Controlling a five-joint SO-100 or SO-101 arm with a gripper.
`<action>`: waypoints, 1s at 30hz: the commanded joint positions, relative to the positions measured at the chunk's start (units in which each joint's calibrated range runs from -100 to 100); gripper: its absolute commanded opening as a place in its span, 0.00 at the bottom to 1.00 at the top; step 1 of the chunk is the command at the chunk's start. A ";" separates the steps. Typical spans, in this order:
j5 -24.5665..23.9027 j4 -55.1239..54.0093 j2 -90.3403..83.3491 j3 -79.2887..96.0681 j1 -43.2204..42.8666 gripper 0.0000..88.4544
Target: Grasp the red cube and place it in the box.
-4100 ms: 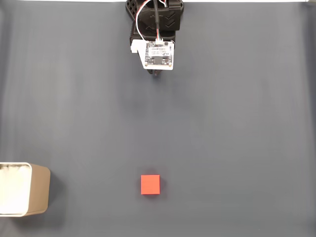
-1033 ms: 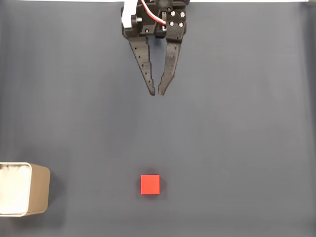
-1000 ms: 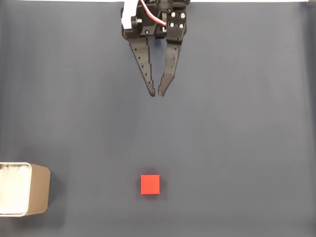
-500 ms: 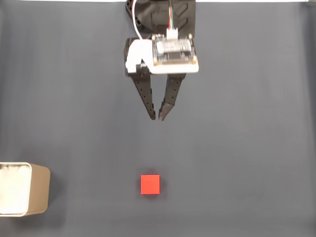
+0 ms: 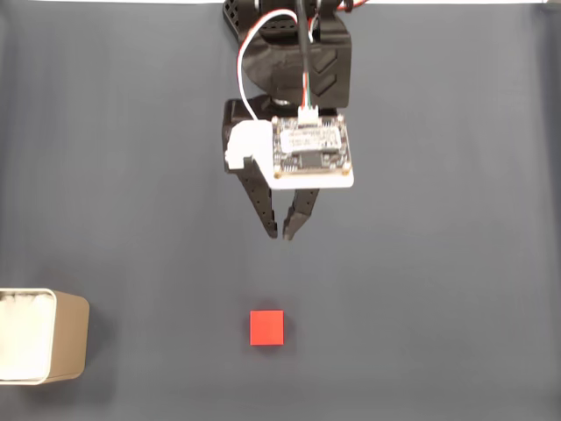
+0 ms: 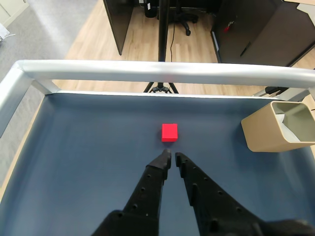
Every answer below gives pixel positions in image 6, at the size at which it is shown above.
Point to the black tripod stand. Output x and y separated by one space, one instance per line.
163 29

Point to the black cylinder bin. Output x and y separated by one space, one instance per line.
150 8

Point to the white padding paper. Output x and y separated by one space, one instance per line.
288 129

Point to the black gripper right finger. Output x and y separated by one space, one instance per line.
211 204

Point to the black office chair base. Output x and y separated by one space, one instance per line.
183 18

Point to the beige box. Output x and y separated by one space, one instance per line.
261 132

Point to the dark cabinet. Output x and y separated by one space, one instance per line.
258 29

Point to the white cabinet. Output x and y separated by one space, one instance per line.
12 8

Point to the dark desk partition panel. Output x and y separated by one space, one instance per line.
118 22

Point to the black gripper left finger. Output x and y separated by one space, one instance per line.
150 186

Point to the red cube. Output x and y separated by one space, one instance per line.
169 132

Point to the silver table rail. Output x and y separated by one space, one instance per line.
147 70

